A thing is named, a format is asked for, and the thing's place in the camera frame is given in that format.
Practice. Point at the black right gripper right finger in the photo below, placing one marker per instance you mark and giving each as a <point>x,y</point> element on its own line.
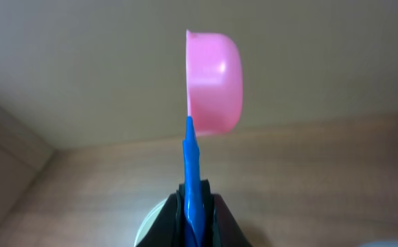
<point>221,228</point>

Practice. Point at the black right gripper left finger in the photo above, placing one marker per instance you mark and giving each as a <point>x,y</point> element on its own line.
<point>168,228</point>

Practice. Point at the pink scoop blue handle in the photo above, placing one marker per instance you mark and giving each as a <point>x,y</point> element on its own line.
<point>214,83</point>

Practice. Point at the white bowl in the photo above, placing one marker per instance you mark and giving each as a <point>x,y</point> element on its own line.
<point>148,222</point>

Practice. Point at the clear plastic container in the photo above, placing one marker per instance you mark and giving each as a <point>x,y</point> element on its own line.
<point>381,244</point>

